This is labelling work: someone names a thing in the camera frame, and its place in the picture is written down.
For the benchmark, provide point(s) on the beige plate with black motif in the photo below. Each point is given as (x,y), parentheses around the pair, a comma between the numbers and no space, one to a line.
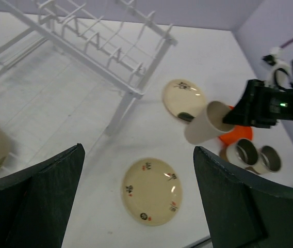
(183,99)

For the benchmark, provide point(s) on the orange plastic plate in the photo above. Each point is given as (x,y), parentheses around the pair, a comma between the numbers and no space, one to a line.
(239,132)

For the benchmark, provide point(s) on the beige plate with red stamps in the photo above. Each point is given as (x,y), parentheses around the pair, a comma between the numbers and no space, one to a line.
(151,192)

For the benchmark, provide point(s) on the beige plastic cup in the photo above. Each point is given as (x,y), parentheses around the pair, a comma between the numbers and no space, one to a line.
(208,124)

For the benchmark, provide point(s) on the white wire dish rack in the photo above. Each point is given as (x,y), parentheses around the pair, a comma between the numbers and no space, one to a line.
(126,63)

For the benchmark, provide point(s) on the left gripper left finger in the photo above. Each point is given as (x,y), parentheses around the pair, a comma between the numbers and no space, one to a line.
(36,202)

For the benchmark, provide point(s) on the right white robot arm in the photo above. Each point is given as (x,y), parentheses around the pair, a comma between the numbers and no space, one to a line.
(262,105)

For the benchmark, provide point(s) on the steel lined cup brown band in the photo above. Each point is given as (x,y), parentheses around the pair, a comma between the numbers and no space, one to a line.
(241,153)

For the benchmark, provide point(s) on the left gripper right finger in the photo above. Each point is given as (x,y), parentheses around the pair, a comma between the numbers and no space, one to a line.
(241,208)

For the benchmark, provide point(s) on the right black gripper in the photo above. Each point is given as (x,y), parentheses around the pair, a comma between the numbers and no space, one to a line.
(261,106)

